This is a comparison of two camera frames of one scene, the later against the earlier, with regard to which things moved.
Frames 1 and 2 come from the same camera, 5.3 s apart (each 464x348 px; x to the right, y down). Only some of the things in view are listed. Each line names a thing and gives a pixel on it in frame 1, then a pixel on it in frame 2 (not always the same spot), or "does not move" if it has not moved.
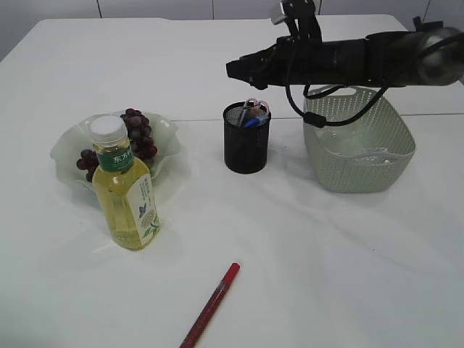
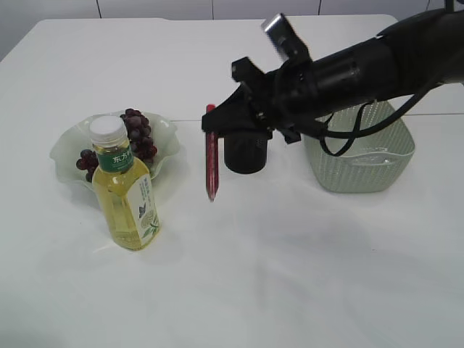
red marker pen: (211, 307) -> (212, 161)
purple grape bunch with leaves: (139, 135) does not move
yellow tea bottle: (126, 202) does not move
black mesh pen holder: (246, 148) does not move
